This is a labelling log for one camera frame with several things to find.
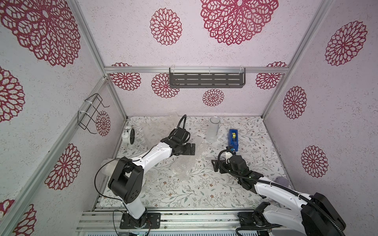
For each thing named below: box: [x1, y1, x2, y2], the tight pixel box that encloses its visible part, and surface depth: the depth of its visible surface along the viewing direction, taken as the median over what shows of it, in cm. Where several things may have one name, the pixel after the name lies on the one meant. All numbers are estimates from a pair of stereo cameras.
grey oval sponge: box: [274, 176, 290, 188], surface depth 88 cm
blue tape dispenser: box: [228, 129, 239, 152], surface depth 102 cm
